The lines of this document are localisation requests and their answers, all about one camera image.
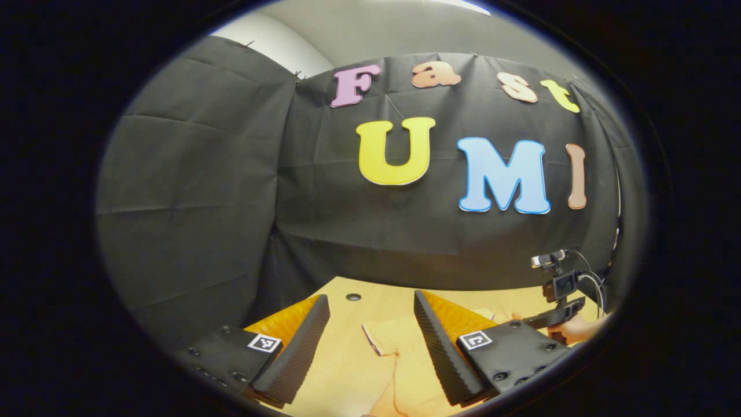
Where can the black backdrop cloth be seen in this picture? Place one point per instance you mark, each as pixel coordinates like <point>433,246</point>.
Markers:
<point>231,174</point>

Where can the white ceiling light panel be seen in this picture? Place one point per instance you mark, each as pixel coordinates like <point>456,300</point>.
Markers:
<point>463,4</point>

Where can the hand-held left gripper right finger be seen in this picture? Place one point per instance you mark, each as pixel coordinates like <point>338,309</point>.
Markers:
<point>443,353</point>

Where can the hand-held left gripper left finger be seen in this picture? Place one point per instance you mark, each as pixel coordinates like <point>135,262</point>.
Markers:
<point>301,347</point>

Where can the orange polo T-shirt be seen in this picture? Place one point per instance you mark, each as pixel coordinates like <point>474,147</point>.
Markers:
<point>399,347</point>

